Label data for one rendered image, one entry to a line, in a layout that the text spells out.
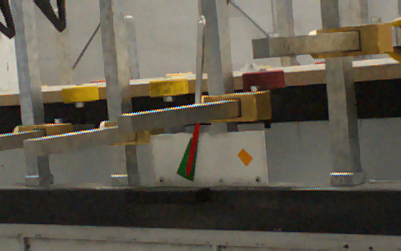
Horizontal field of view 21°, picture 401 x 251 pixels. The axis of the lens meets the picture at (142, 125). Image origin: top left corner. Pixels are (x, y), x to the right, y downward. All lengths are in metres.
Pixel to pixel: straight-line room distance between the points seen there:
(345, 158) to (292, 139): 0.32
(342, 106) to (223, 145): 0.26
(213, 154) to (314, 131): 0.24
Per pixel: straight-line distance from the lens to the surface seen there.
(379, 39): 1.82
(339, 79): 1.86
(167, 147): 2.07
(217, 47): 1.99
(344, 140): 1.87
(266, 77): 2.02
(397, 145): 2.07
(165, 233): 2.14
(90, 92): 2.36
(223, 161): 2.00
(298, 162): 2.18
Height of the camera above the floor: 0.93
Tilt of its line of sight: 3 degrees down
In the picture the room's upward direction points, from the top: 5 degrees counter-clockwise
